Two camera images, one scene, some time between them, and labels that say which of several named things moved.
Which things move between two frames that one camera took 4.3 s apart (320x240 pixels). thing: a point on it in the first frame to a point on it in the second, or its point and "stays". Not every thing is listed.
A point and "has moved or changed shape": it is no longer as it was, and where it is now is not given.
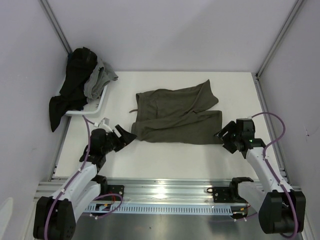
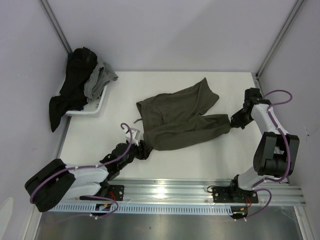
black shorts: [72, 96] stays
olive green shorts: [178, 116] has moved or changed shape
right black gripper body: [235, 137] to [244, 118]
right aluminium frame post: [256, 75] stays
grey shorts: [101, 73] stays
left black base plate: [113, 189] stays
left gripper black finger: [126, 137] to [143, 150]
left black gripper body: [110, 139] to [132, 154]
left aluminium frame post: [55, 25] stays
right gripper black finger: [226, 132] to [234, 121]
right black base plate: [230, 194] stays
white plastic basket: [93, 106] stays
